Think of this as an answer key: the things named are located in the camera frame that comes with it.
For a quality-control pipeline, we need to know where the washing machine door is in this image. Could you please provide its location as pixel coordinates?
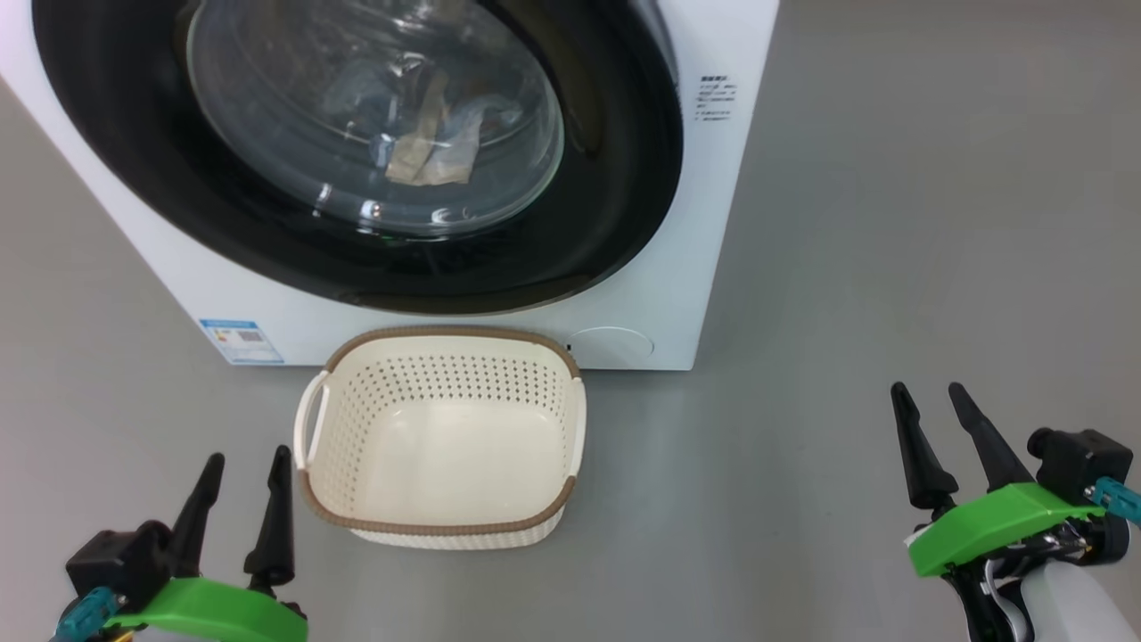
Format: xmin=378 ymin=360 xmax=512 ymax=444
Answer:
xmin=30 ymin=0 xmax=686 ymax=317

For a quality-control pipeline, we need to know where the white front-load washing machine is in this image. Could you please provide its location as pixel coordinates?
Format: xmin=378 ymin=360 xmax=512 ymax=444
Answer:
xmin=0 ymin=0 xmax=782 ymax=372

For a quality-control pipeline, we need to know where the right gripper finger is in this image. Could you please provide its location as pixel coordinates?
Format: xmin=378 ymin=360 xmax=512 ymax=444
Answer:
xmin=889 ymin=381 xmax=960 ymax=513
xmin=947 ymin=381 xmax=1036 ymax=493

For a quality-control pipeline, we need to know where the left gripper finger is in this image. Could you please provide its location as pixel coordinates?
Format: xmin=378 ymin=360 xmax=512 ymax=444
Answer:
xmin=168 ymin=452 xmax=226 ymax=579
xmin=242 ymin=444 xmax=297 ymax=591

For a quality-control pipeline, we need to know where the teal camera connector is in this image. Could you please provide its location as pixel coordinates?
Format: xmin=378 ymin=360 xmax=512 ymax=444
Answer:
xmin=1085 ymin=476 xmax=1141 ymax=528
xmin=53 ymin=585 xmax=122 ymax=642

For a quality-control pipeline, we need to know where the round white filter cover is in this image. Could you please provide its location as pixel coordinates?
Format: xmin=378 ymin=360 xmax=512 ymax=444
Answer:
xmin=567 ymin=325 xmax=657 ymax=369

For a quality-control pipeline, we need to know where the cream white garment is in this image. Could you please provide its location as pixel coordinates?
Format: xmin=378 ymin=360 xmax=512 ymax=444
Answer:
xmin=384 ymin=70 xmax=488 ymax=187

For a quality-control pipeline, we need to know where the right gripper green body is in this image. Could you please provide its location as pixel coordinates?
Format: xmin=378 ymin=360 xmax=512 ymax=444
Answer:
xmin=907 ymin=481 xmax=1129 ymax=642

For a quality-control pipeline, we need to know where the blue energy label sticker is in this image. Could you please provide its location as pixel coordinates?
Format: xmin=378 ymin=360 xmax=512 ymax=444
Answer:
xmin=198 ymin=317 xmax=285 ymax=366

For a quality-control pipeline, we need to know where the teal left camera connector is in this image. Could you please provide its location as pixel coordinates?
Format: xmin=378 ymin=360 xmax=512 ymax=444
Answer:
xmin=53 ymin=585 xmax=122 ymax=642

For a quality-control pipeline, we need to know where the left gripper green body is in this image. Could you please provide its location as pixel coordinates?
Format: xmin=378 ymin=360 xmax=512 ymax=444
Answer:
xmin=102 ymin=576 xmax=309 ymax=642

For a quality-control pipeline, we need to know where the cream perforated laundry basket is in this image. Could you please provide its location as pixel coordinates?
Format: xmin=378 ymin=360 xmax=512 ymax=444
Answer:
xmin=293 ymin=325 xmax=588 ymax=550

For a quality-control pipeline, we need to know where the teal right camera connector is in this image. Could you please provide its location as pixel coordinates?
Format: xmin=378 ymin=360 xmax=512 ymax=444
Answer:
xmin=1085 ymin=476 xmax=1141 ymax=528

